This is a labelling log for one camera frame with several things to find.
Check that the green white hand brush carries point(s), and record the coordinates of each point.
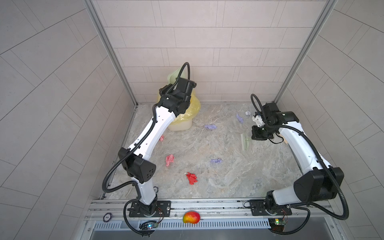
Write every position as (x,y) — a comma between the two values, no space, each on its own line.
(245,141)

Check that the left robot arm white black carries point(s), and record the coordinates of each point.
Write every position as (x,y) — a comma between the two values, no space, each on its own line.
(136,158)

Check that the red yellow mango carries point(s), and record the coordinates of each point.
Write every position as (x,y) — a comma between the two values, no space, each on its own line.
(191,217)

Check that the purple paper scrap upper centre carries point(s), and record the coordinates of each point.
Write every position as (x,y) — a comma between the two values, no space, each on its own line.
(210,127)

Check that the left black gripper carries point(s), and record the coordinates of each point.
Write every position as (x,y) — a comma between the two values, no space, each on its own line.
(165,92)

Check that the red paper scrap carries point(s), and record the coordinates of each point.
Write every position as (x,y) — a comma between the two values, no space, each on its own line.
(192,178)

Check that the aluminium rail frame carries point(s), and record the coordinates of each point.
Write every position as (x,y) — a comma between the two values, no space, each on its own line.
(221,219)

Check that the purple paper scrap top right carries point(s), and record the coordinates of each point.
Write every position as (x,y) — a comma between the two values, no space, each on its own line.
(240,119)

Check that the circuit board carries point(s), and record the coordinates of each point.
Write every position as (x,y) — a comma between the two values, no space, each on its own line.
(149,225)
(277,225)

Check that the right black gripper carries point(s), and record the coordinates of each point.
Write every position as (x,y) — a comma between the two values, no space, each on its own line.
(255,135)

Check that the left circuit board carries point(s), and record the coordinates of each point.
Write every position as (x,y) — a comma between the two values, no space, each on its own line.
(149,225)

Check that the white bin yellow bag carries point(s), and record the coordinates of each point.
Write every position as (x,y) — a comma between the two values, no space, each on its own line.
(185,121)

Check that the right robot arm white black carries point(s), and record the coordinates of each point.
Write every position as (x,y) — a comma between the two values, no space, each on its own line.
(320,184)

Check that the pink paper scrap lower left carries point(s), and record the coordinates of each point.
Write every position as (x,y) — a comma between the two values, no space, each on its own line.
(169,160)

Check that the purple paper scrap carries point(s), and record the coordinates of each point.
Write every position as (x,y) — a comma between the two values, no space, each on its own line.
(240,119)
(216,161)
(210,127)

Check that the right circuit board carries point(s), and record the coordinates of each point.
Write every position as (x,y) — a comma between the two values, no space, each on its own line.
(277,225)

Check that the black round token on rail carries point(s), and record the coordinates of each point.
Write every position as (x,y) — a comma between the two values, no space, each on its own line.
(107,217)

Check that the light green dustpan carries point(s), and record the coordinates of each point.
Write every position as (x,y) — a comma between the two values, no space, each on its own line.
(172,77)

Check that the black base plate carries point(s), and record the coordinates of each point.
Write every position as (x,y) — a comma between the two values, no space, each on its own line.
(164,207)
(258,208)

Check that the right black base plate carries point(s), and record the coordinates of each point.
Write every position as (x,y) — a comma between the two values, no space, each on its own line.
(258,208)

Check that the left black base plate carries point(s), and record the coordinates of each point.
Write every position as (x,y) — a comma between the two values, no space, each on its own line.
(164,207)

